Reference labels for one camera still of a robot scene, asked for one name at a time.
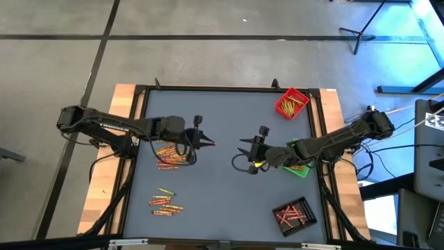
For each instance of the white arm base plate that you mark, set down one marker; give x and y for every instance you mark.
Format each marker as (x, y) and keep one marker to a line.
(135, 141)

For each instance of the white power strip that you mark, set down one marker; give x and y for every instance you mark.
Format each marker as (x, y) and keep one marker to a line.
(372, 107)

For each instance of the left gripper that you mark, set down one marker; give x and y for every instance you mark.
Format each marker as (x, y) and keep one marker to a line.
(170, 128)

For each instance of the black plastic basket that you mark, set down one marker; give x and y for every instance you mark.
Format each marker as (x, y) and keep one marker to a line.
(293, 229)

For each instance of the silver aluminium bracket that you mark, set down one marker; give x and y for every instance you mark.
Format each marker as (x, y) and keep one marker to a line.
(128, 242)
(320, 246)

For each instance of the black tripod stand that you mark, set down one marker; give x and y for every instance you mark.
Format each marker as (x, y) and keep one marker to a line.
(360, 34)

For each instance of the black table frame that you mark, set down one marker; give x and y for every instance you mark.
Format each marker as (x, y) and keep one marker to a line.
(225, 88)

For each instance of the red plastic basket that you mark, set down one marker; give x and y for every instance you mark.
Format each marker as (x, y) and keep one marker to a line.
(293, 91)

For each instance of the white fiducial marker sheet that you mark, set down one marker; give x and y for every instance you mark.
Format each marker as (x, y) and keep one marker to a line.
(435, 121)

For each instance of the green plastic basket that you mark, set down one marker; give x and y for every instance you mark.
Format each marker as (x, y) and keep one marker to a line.
(302, 173)

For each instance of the metal rig base frame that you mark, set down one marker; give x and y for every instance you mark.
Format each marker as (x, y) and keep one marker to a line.
(399, 89)

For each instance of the grey metal foot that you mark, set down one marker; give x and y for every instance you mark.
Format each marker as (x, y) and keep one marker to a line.
(10, 154)

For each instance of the black frame bracket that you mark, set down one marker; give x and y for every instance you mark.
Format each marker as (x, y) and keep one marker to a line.
(157, 84)
(275, 84)

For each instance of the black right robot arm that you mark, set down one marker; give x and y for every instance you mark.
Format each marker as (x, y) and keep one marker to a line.
(340, 139)

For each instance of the black floor beam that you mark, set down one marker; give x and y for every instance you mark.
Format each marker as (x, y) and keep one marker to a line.
(385, 189)

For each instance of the grey equipment cabinet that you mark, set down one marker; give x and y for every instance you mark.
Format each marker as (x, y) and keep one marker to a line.
(428, 166)

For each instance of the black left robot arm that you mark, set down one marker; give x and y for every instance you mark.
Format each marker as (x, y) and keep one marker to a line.
(104, 123)

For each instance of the grey equipment box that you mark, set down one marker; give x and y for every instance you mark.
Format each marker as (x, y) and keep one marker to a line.
(412, 222)

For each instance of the grey table mat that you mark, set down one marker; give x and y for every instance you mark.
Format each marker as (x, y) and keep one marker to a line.
(225, 194)

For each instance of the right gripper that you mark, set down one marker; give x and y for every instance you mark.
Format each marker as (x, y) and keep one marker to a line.
(274, 156)

